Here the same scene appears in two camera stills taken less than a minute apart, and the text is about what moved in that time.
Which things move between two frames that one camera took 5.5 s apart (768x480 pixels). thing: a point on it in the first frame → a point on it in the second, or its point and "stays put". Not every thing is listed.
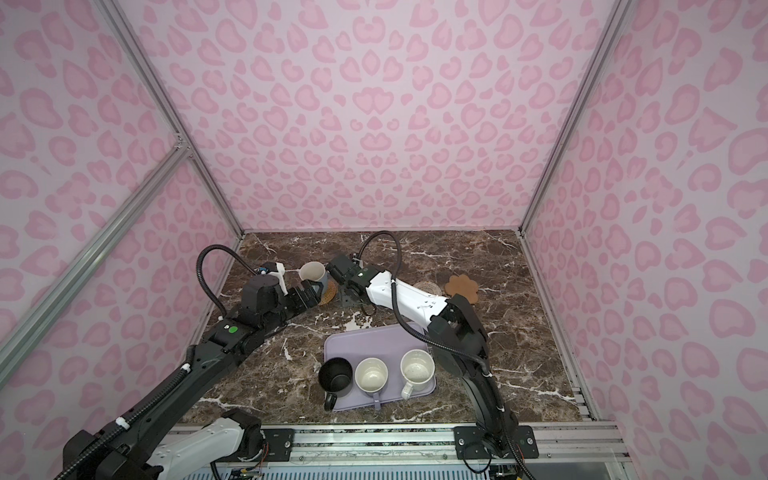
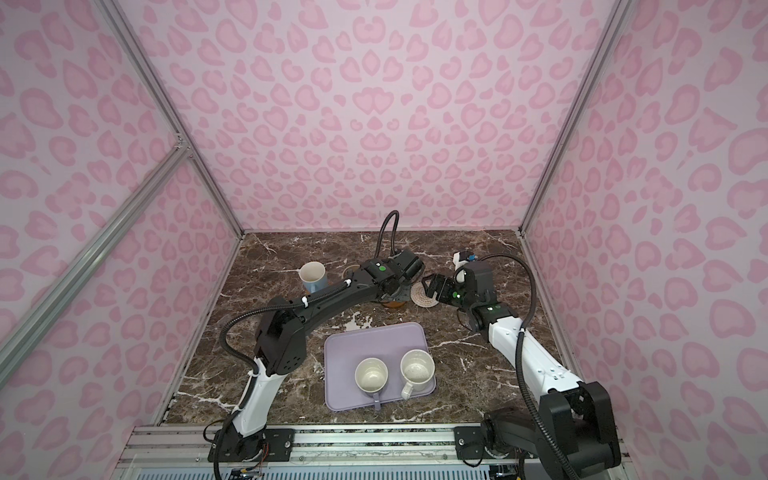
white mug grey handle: (371, 375) stays put
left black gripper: (313, 297) → (406, 293)
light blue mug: (315, 271) stays put
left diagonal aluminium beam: (90, 259) stays put
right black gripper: (345, 297) → (448, 284)
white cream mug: (417, 367) stays put
